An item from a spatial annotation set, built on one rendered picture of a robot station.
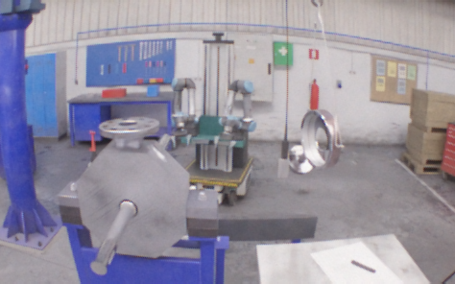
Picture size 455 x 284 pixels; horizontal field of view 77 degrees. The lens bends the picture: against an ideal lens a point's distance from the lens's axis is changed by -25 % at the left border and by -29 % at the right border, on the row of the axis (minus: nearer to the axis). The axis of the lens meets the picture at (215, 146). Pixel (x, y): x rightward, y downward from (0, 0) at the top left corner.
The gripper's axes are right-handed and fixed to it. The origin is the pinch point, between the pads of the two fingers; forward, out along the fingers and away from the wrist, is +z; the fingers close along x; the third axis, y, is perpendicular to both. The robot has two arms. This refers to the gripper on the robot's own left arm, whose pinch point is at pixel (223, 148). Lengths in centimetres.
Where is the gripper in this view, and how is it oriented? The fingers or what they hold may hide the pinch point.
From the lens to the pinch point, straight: 359.6
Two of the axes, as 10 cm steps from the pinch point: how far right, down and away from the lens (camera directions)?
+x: 9.2, 2.4, -3.1
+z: -2.7, 9.6, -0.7
